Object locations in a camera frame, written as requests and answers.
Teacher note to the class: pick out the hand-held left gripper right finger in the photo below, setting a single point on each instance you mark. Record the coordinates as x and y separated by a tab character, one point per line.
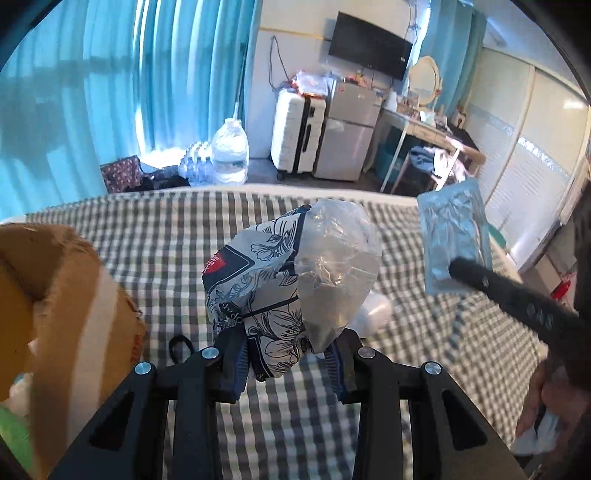
334	369

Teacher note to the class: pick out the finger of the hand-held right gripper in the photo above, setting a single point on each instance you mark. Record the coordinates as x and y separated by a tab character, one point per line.
508	295

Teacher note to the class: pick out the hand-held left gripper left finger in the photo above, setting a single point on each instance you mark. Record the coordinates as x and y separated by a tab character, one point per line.
240	369

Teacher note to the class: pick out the silver foil packet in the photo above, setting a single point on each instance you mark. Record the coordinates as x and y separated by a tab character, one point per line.
455	230

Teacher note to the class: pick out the floral printed plastic bag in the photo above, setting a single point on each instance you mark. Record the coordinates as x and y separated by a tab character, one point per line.
286	277

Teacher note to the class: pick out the brown cardboard box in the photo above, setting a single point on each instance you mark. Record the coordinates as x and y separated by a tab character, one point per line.
69	300

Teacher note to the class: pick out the checked cloth desktop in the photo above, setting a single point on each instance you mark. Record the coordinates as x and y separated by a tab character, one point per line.
152	240

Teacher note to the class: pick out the person's right hand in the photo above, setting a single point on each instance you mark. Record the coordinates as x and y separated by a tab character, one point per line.
549	392

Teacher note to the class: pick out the chair with clothes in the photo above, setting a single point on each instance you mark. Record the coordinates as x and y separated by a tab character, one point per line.
438	164

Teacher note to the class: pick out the white wardrobe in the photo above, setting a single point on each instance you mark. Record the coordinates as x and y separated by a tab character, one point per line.
531	147

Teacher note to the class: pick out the blue bin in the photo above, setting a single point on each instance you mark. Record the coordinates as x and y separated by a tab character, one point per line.
387	164

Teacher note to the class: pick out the wooden dressing table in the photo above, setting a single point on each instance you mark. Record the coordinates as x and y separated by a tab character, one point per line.
429	134

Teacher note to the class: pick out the black bag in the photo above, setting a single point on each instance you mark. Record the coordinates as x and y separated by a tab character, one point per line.
161	179

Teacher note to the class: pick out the pack of water bottles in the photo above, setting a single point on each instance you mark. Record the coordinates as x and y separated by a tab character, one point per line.
196	164

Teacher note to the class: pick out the large water jug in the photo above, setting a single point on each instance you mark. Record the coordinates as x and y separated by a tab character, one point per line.
230	152

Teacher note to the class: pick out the patterned fabric bag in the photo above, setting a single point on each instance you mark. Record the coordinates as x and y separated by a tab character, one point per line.
121	174

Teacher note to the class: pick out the silver mini fridge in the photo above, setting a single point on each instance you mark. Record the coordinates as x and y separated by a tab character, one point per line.
346	134

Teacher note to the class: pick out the oval vanity mirror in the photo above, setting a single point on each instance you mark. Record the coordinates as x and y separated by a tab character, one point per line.
424	81

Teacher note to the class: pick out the white suitcase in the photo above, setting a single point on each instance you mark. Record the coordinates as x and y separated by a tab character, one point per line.
298	129

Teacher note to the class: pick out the black television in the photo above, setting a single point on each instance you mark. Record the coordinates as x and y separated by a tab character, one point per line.
369	41

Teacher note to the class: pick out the blue curtain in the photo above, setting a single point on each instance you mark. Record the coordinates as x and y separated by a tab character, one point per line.
115	83

